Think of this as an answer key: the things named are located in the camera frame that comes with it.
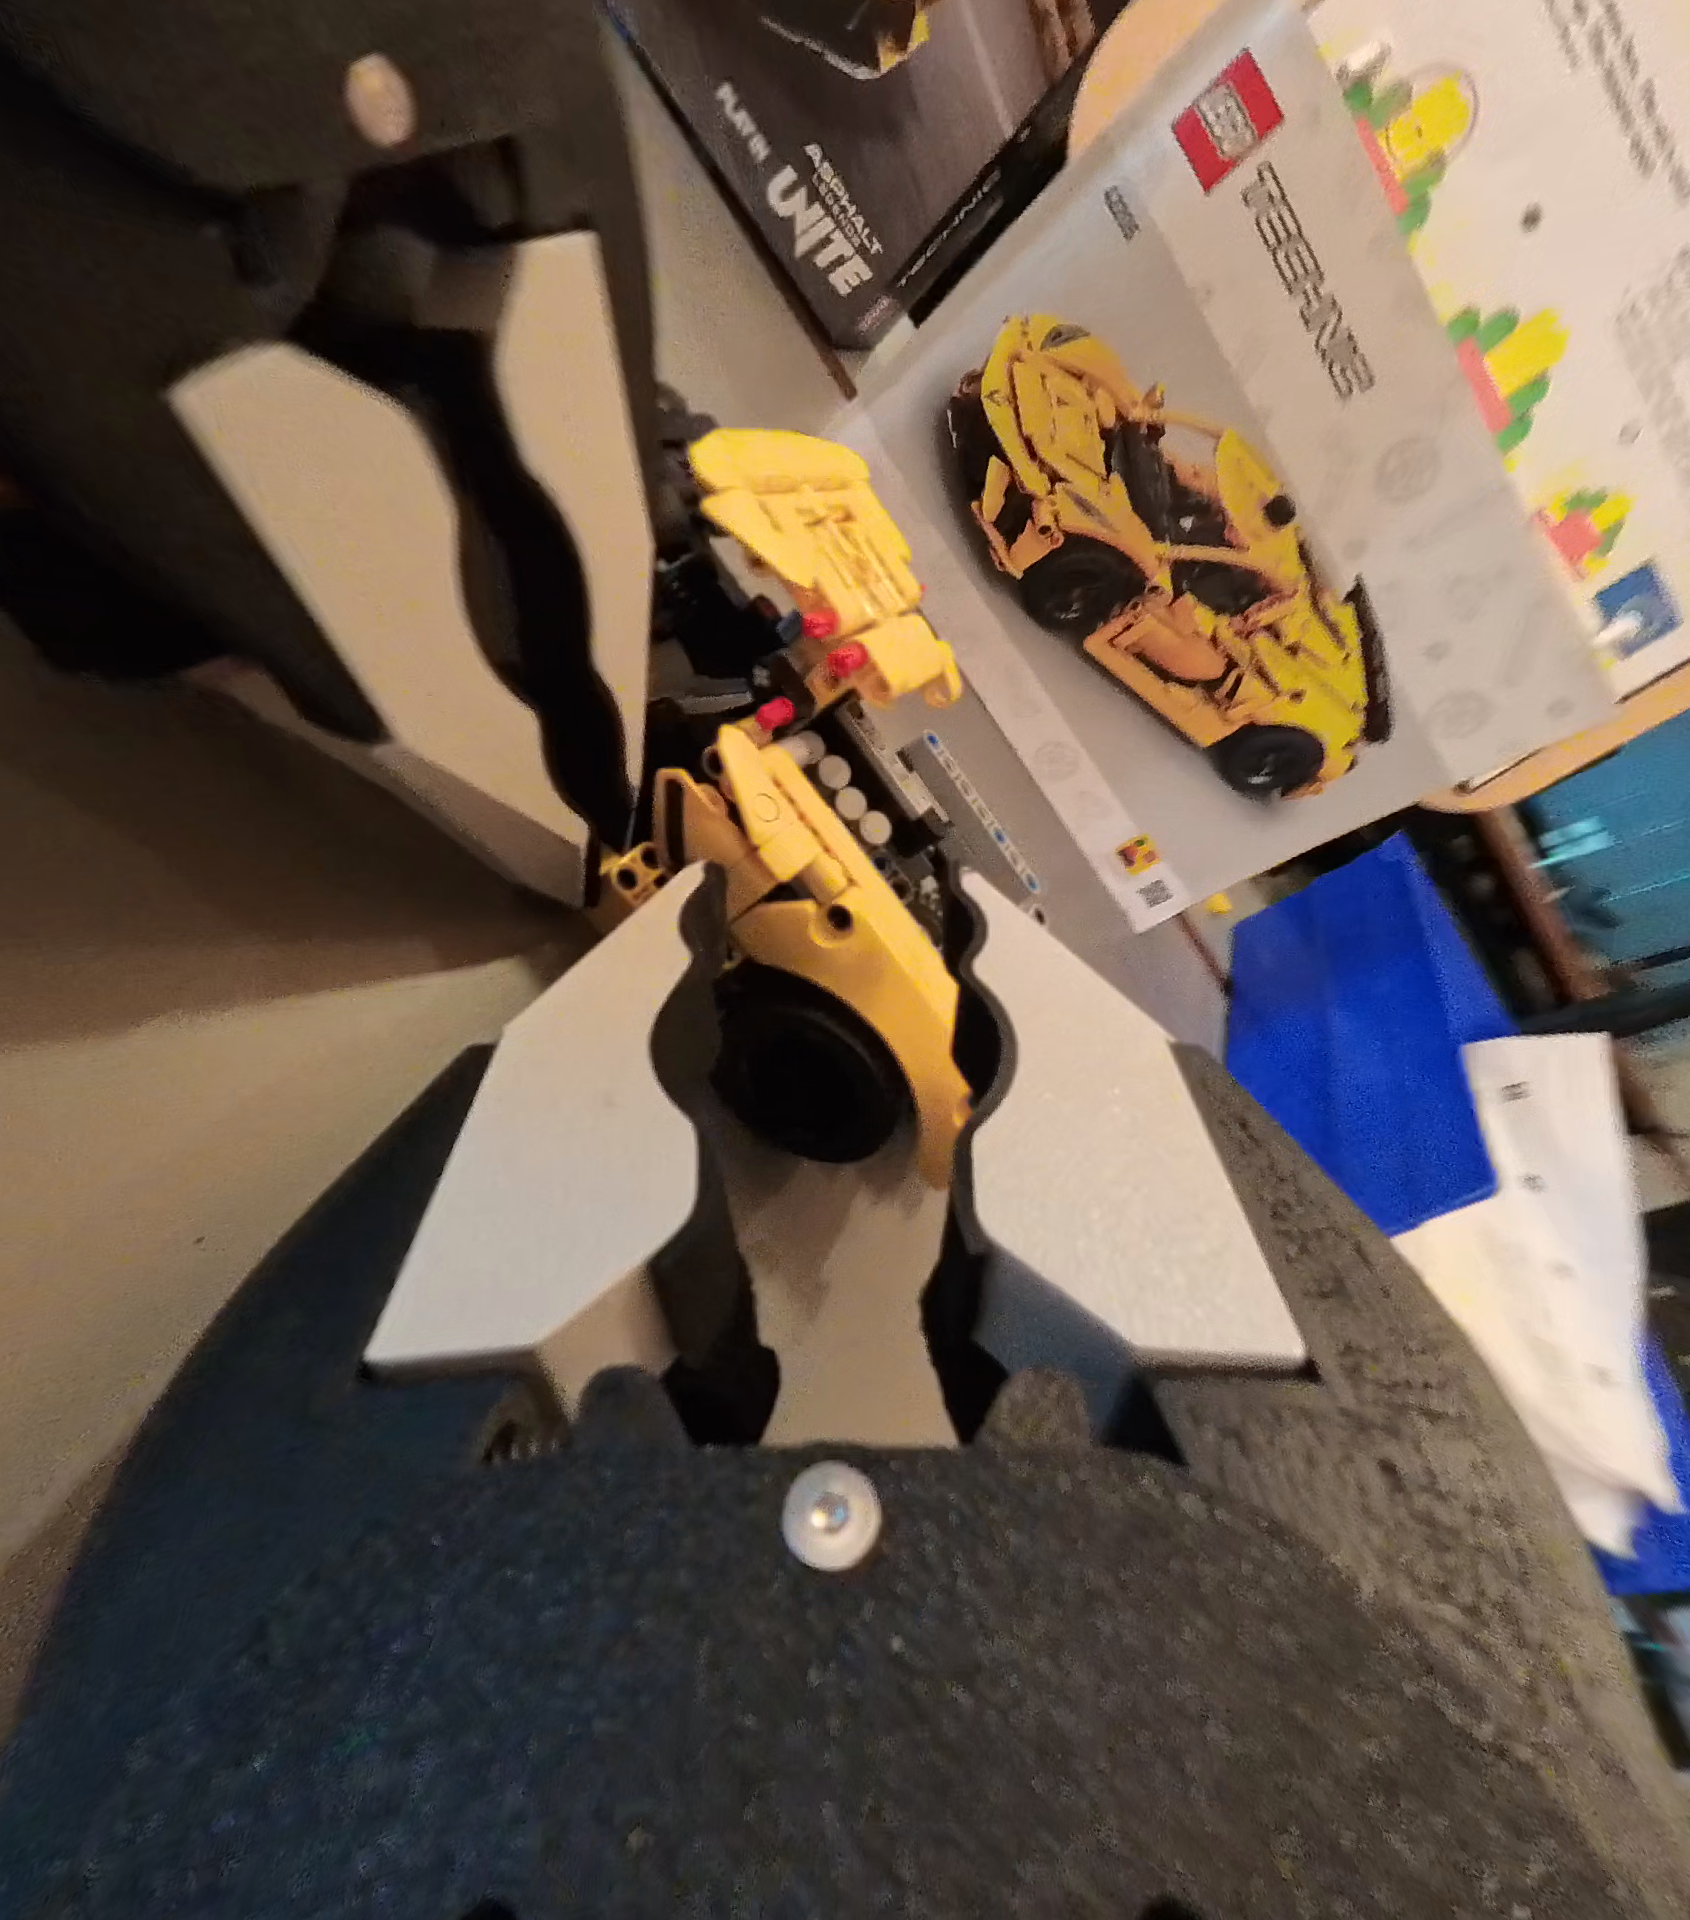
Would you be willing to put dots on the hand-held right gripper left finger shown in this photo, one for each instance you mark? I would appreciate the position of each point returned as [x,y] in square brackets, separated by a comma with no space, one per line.
[547,1201]

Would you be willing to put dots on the toy car instruction booklet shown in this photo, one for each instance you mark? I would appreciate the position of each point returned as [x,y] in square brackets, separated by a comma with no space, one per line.
[1206,451]

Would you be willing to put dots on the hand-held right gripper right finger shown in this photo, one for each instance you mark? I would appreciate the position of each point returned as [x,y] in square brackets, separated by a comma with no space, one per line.
[1131,1201]

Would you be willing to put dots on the blue plastic bin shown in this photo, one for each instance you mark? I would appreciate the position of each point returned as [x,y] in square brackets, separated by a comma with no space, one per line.
[1356,1021]

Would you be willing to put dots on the toy car set box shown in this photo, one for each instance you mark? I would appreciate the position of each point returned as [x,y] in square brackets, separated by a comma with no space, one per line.
[877,137]

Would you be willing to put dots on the white papers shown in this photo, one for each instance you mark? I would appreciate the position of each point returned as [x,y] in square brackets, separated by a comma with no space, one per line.
[1567,1261]

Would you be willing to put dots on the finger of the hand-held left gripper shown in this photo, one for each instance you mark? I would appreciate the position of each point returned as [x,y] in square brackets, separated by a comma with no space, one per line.
[583,480]
[396,600]

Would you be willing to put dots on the grey desk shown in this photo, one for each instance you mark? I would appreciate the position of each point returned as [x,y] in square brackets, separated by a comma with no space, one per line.
[126,990]

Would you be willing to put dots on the yellow toy car chassis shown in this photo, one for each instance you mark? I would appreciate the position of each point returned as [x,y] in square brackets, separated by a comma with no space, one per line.
[817,900]

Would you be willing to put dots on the brick picture poster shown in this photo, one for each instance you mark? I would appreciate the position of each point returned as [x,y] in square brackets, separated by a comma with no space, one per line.
[1656,271]

